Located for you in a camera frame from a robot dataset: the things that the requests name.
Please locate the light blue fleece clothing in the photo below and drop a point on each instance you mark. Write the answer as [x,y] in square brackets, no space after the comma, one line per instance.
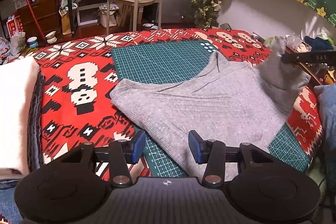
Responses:
[326,108]

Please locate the white red plastic bag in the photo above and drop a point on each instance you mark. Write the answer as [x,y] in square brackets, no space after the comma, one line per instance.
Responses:
[5,47]

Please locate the folded dark jeans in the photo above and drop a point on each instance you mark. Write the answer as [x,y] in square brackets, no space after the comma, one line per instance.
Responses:
[35,121]

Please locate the brown paper bag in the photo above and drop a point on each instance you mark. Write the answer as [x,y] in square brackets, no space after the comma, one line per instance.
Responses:
[65,22]

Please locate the white crinkled plastic bag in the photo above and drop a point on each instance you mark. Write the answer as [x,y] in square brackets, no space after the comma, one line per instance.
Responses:
[315,27]

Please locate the red broom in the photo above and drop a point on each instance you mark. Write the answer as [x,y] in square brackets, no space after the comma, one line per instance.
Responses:
[32,12]

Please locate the white blue ceramic bowl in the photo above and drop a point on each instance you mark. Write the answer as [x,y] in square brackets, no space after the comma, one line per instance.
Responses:
[32,42]

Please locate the white paper scrap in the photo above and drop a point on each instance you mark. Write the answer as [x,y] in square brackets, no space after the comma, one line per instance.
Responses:
[151,26]

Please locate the small Christmas tree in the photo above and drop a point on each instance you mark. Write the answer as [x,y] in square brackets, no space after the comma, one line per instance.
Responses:
[207,11]

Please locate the dark wooden nightstand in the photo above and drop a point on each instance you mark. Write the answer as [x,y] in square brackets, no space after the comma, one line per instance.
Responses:
[312,73]

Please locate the grey white printed bag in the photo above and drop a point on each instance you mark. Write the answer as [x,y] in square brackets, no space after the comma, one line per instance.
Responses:
[17,43]

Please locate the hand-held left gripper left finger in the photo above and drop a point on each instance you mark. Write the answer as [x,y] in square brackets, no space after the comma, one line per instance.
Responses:
[137,146]

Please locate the red white carton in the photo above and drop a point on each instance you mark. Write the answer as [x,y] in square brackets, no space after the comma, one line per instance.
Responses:
[14,27]

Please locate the dark blue plush toy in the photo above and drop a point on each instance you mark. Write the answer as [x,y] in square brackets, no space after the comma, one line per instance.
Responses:
[319,43]

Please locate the red patterned blanket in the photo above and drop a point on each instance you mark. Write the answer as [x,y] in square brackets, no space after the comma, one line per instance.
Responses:
[60,119]

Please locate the green cutting mat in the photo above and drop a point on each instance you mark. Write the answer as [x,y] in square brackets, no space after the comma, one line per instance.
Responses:
[162,61]

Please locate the brown wooden drawer cabinet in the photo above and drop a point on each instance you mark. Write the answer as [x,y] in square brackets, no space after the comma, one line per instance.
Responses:
[42,16]

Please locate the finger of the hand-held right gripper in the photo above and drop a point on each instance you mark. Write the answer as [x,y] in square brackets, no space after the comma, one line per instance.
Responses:
[309,58]

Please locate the grey polo shirt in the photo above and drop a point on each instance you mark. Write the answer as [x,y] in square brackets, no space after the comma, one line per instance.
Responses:
[210,108]

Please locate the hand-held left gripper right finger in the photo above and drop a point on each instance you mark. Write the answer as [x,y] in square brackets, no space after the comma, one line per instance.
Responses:
[195,146]

